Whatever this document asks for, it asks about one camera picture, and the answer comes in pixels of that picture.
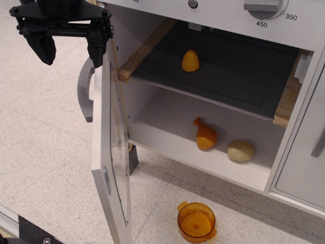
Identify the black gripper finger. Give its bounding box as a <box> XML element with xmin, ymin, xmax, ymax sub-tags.
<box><xmin>23</xmin><ymin>30</ymin><xmax>56</xmax><ymax>66</ymax></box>
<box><xmin>86</xmin><ymin>29</ymin><xmax>106</xmax><ymax>68</ymax></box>

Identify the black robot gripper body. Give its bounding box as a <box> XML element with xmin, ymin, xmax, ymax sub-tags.
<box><xmin>9</xmin><ymin>1</ymin><xmax>113</xmax><ymax>40</ymax></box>

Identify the white toy oven door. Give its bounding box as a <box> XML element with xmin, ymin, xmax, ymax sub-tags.
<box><xmin>91</xmin><ymin>40</ymin><xmax>132</xmax><ymax>243</ymax></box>

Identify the grey round oven button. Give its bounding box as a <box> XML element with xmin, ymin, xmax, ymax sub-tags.
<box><xmin>188</xmin><ymin>0</ymin><xmax>198</xmax><ymax>9</ymax></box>

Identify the dark grey oven tray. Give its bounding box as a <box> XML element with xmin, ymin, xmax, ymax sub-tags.
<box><xmin>133</xmin><ymin>21</ymin><xmax>299</xmax><ymax>118</ymax></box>

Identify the yellow toy corn piece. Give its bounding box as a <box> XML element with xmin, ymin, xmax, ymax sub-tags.
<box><xmin>181</xmin><ymin>50</ymin><xmax>200</xmax><ymax>72</ymax></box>

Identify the grey cabinet foot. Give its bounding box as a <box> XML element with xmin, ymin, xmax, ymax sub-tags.
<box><xmin>129</xmin><ymin>143</ymin><xmax>139</xmax><ymax>175</ymax></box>

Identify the orange toy chicken drumstick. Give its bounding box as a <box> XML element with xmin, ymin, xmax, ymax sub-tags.
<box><xmin>193</xmin><ymin>117</ymin><xmax>218</xmax><ymax>150</ymax></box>

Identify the white toy kitchen cabinet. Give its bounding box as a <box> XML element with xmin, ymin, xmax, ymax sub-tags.
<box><xmin>87</xmin><ymin>0</ymin><xmax>325</xmax><ymax>220</ymax></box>

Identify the grey temperature knob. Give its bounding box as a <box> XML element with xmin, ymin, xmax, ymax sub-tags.
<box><xmin>243</xmin><ymin>0</ymin><xmax>283</xmax><ymax>20</ymax></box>

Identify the beige toy potato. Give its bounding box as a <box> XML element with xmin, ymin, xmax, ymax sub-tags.
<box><xmin>227</xmin><ymin>141</ymin><xmax>254</xmax><ymax>162</ymax></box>

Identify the orange transparent toy pot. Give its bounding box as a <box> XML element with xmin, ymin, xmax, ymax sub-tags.
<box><xmin>177</xmin><ymin>201</ymin><xmax>217</xmax><ymax>243</ymax></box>

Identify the white right cabinet door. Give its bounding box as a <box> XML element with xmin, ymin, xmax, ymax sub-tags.
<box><xmin>271</xmin><ymin>57</ymin><xmax>324</xmax><ymax>213</ymax></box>

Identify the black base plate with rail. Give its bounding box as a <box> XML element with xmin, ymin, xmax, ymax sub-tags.
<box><xmin>1</xmin><ymin>204</ymin><xmax>63</xmax><ymax>244</ymax></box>

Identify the grey right door handle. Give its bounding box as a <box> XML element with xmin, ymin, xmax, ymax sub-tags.
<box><xmin>311</xmin><ymin>128</ymin><xmax>325</xmax><ymax>158</ymax></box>

